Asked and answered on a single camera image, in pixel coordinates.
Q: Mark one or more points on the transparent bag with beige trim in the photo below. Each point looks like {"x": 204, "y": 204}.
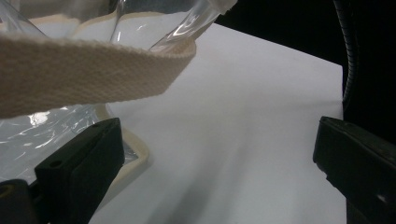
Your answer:
{"x": 77, "y": 77}

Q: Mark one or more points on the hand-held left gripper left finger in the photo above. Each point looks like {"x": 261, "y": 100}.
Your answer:
{"x": 81, "y": 168}

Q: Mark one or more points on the white table cover sheet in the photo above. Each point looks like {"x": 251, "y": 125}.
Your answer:
{"x": 233, "y": 124}

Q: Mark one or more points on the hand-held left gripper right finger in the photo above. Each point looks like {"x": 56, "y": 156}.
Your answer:
{"x": 358, "y": 165}

